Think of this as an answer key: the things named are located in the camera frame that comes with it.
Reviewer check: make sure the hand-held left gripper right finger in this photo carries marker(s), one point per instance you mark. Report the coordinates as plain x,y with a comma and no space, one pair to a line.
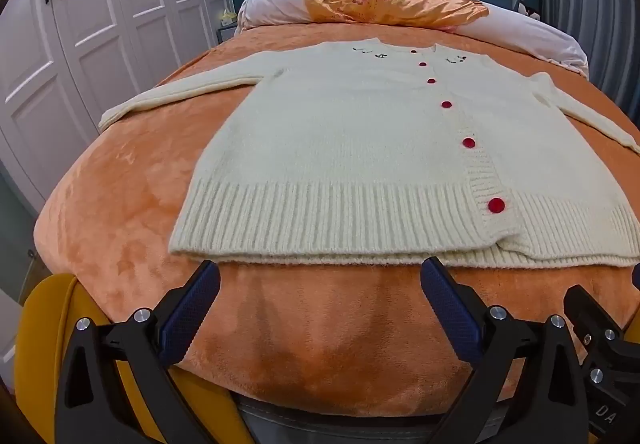
450,309

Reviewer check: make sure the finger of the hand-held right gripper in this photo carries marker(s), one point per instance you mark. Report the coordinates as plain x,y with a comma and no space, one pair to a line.
590,319

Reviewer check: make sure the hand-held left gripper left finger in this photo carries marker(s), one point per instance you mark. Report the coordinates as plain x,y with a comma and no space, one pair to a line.
192,304

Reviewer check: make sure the cream knit cardigan red buttons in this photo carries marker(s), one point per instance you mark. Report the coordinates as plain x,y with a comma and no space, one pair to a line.
350,144

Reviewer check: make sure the orange plush blanket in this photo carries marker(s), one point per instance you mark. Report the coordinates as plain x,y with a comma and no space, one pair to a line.
150,204

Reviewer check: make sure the yellow chair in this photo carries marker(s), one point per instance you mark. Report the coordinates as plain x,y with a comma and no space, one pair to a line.
45,349

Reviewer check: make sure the bedside table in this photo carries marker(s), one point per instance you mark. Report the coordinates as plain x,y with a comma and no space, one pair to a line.
225,33

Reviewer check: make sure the tissue box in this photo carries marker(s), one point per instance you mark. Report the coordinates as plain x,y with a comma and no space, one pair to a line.
227,18

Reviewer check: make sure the white wardrobe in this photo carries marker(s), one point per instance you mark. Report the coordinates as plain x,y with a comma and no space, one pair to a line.
100,24

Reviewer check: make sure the white pillow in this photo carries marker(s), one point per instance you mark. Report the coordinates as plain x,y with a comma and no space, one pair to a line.
272,4

